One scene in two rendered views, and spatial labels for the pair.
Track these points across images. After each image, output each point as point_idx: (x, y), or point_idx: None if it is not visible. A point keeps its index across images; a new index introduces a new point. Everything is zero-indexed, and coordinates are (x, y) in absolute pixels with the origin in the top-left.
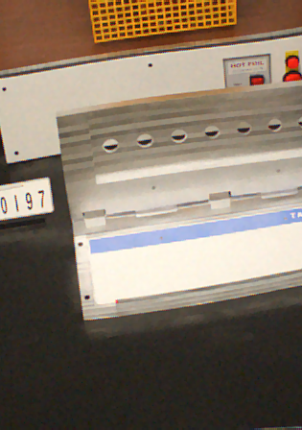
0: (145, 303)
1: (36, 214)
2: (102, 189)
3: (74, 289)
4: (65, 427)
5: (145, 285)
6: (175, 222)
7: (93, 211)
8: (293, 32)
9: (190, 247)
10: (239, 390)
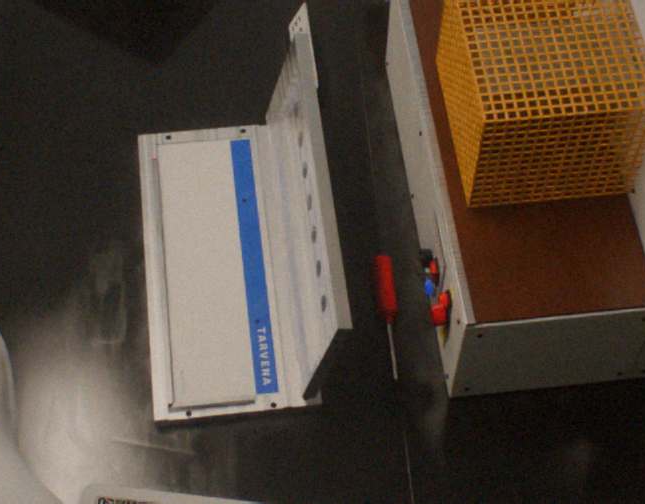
0: (153, 185)
1: None
2: (276, 126)
3: None
4: (18, 130)
5: (179, 186)
6: (264, 212)
7: None
8: (457, 278)
9: (227, 225)
10: (32, 273)
